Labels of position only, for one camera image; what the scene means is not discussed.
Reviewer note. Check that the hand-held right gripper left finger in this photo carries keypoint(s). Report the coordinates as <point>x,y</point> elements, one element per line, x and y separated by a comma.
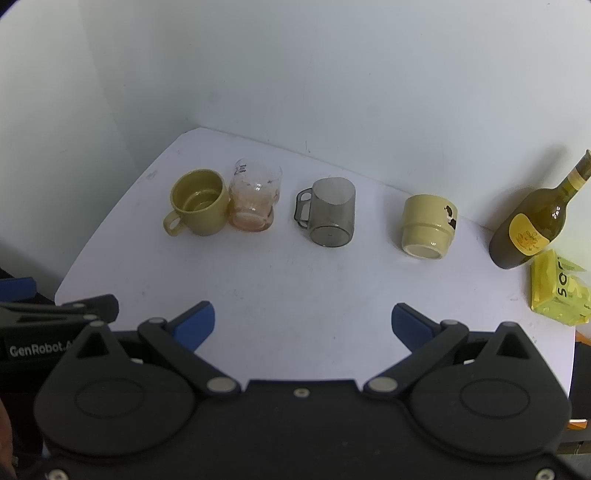
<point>196,321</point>

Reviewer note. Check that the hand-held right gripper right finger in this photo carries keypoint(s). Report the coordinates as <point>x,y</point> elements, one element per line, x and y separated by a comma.
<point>408,323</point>

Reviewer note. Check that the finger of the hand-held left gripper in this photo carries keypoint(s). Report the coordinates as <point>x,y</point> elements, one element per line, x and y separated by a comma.
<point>99,307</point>
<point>16,288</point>

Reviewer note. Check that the person's left forearm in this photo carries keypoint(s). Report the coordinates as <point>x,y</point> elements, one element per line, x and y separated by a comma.
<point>5,443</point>

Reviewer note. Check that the cream ceramic cup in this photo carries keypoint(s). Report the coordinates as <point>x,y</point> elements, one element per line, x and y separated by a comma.
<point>427,226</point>

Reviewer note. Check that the clear pink-tinted glass cup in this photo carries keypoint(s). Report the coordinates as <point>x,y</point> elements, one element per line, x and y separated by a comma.
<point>251,203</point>

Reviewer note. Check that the olive yellow mug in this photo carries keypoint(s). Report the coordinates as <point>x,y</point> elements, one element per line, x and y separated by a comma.
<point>203,217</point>

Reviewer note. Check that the grey translucent mug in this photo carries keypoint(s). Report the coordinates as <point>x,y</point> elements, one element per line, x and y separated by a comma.
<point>332,217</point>

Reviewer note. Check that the dark green wine bottle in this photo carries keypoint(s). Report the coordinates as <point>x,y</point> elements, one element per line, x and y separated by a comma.
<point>526,235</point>

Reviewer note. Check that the yellow packet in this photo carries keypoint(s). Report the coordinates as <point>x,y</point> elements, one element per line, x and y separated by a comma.
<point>561,290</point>

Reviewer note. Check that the orange object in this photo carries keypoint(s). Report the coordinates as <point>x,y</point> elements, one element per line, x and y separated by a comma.
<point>578,423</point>

